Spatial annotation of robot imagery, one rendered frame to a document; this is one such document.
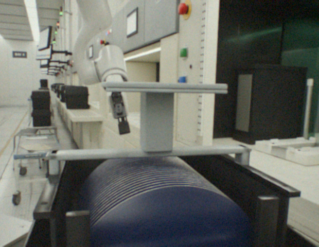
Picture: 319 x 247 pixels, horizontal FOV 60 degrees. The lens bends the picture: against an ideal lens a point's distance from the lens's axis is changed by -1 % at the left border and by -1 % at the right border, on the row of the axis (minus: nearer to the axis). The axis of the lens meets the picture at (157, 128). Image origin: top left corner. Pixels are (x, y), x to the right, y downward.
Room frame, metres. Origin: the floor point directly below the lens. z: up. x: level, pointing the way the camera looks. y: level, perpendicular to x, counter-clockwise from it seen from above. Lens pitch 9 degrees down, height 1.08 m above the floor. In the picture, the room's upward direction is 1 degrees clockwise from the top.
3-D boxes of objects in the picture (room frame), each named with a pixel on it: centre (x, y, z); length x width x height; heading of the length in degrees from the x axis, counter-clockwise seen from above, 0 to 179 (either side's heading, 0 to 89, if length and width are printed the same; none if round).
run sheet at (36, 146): (2.69, 1.19, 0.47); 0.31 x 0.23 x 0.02; 43
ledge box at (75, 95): (3.28, 0.96, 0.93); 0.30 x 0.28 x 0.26; 19
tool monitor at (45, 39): (3.70, 1.30, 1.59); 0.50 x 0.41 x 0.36; 112
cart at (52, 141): (2.87, 1.24, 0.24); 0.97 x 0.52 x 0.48; 24
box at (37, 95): (4.14, 1.74, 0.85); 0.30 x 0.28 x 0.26; 21
